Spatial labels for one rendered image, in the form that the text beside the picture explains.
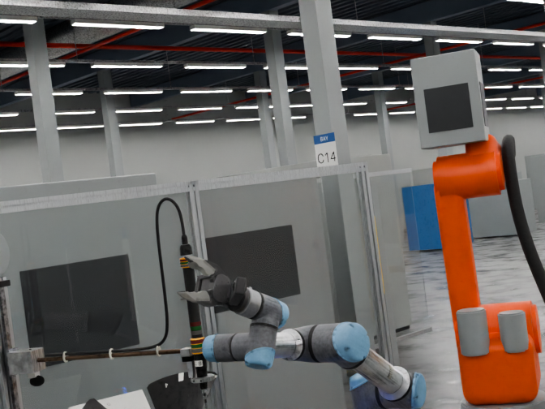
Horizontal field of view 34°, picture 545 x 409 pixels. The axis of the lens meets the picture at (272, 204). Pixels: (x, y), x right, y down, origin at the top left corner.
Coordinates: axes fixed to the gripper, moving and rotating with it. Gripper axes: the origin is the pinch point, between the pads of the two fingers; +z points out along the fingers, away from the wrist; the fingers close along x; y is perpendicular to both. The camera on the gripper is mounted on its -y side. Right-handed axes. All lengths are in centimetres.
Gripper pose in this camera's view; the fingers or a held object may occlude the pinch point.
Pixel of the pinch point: (186, 275)
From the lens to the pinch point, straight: 225.1
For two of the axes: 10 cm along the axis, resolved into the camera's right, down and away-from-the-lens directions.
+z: -7.2, -3.6, -6.0
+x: 1.5, -9.2, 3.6
